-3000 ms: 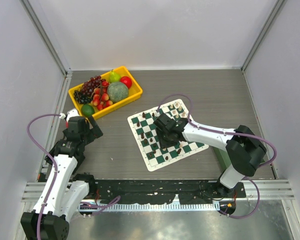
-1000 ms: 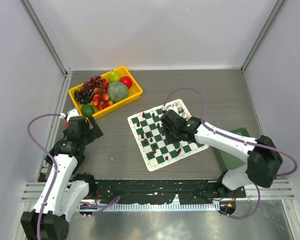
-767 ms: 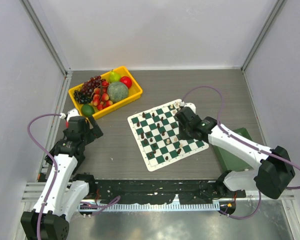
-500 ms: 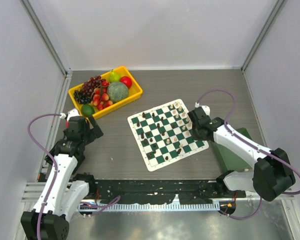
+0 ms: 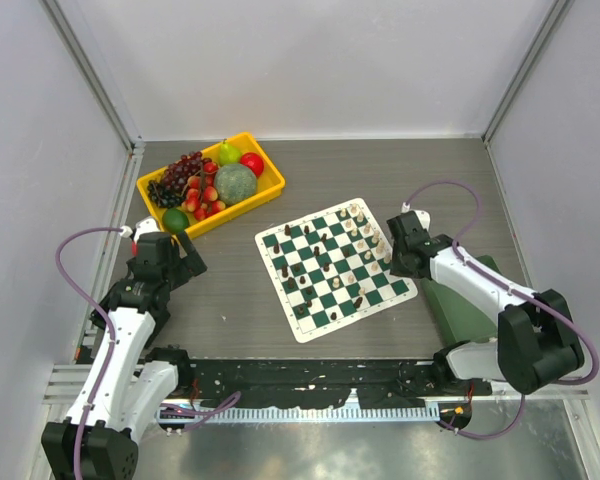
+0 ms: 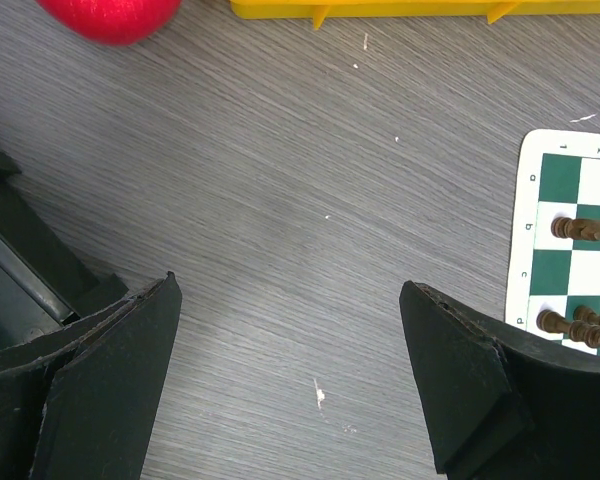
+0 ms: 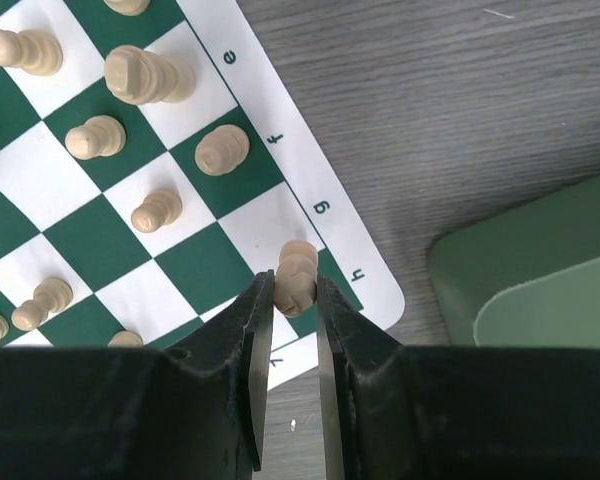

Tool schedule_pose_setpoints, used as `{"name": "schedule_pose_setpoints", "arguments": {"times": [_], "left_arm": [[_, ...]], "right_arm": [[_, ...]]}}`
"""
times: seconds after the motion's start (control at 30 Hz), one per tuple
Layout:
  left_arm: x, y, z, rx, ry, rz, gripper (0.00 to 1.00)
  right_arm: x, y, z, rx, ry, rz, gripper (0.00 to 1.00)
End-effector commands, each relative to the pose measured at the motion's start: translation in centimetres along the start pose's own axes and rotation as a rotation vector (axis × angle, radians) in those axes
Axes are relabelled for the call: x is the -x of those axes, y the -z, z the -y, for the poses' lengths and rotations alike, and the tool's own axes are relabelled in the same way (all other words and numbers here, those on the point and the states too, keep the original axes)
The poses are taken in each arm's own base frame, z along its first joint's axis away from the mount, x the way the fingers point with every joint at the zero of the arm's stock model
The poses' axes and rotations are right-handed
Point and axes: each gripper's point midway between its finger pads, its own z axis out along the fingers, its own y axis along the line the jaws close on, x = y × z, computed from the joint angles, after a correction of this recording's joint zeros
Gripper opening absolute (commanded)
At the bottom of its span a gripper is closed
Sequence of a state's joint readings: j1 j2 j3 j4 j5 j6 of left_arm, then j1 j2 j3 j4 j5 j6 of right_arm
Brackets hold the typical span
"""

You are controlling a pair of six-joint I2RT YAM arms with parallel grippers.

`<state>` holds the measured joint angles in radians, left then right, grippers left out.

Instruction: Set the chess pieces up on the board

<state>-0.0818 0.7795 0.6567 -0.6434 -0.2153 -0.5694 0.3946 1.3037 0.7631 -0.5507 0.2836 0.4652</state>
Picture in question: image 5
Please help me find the red apple in tray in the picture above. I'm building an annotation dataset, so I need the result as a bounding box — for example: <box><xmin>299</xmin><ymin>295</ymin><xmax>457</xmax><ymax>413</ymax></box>
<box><xmin>239</xmin><ymin>152</ymin><xmax>265</xmax><ymax>178</ymax></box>

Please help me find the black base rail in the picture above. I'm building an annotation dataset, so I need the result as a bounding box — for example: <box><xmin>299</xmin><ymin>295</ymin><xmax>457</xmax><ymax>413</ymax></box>
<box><xmin>170</xmin><ymin>359</ymin><xmax>492</xmax><ymax>410</ymax></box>

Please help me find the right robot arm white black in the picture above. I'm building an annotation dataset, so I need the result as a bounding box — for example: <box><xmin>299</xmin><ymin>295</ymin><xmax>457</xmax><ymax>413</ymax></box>
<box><xmin>387</xmin><ymin>211</ymin><xmax>585</xmax><ymax>395</ymax></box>

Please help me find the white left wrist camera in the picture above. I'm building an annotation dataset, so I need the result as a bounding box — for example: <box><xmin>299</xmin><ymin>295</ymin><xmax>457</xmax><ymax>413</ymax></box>
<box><xmin>118</xmin><ymin>216</ymin><xmax>161</xmax><ymax>243</ymax></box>

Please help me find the dark purple grape bunch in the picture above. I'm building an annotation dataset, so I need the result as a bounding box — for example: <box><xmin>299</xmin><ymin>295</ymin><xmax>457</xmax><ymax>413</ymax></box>
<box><xmin>160</xmin><ymin>151</ymin><xmax>203</xmax><ymax>196</ymax></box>

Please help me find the green white chess board mat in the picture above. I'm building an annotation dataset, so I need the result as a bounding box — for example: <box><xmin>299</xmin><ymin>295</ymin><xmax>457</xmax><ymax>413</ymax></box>
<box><xmin>254</xmin><ymin>198</ymin><xmax>418</xmax><ymax>343</ymax></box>

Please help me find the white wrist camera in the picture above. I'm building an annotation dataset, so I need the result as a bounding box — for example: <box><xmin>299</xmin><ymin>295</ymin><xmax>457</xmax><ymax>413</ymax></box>
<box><xmin>118</xmin><ymin>216</ymin><xmax>161</xmax><ymax>243</ymax></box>
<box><xmin>401</xmin><ymin>202</ymin><xmax>431</xmax><ymax>230</ymax></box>

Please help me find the green pear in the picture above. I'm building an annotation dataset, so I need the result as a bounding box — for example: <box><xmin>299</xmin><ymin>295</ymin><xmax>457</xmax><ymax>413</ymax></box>
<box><xmin>218</xmin><ymin>139</ymin><xmax>242</xmax><ymax>167</ymax></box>

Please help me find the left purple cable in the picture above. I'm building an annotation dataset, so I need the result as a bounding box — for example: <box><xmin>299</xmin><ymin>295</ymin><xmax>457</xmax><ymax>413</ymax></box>
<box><xmin>54</xmin><ymin>225</ymin><xmax>134</xmax><ymax>480</ymax></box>

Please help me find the green netted melon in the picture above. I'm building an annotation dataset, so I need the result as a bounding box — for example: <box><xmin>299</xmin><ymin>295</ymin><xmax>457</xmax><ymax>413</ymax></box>
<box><xmin>214</xmin><ymin>163</ymin><xmax>257</xmax><ymax>206</ymax></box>

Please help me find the green avocado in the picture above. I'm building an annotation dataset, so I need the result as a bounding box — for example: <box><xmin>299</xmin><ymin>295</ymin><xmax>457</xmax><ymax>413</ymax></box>
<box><xmin>161</xmin><ymin>208</ymin><xmax>190</xmax><ymax>235</ymax></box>

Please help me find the black grape bunch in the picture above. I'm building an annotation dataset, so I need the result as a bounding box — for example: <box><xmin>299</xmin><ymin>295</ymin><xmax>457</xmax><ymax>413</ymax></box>
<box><xmin>147</xmin><ymin>180</ymin><xmax>184</xmax><ymax>209</ymax></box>

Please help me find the green plastic tray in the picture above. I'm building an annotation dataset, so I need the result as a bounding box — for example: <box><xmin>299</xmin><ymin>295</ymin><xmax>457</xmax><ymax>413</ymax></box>
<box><xmin>421</xmin><ymin>248</ymin><xmax>501</xmax><ymax>346</ymax></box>

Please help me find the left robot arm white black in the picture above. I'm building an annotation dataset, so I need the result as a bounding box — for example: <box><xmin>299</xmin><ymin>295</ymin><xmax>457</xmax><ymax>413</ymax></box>
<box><xmin>41</xmin><ymin>231</ymin><xmax>207</xmax><ymax>479</ymax></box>

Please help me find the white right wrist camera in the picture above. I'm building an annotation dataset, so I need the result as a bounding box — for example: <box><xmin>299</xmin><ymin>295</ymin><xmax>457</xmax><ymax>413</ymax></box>
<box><xmin>401</xmin><ymin>202</ymin><xmax>431</xmax><ymax>230</ymax></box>

